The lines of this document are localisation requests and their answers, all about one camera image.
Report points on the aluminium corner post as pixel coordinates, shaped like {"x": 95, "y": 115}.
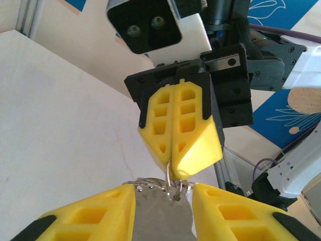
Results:
{"x": 27, "y": 17}

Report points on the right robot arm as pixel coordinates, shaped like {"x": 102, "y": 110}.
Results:
{"x": 311, "y": 65}

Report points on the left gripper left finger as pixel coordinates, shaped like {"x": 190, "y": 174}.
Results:
{"x": 113, "y": 200}

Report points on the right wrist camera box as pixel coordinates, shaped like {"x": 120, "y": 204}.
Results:
{"x": 143, "y": 25}

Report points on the aluminium side rail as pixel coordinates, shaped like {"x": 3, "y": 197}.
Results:
{"x": 225, "y": 173}

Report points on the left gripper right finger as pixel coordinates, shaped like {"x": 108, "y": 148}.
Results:
{"x": 203, "y": 213}

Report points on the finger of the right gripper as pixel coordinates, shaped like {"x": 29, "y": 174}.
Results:
{"x": 153, "y": 143}
{"x": 200, "y": 150}

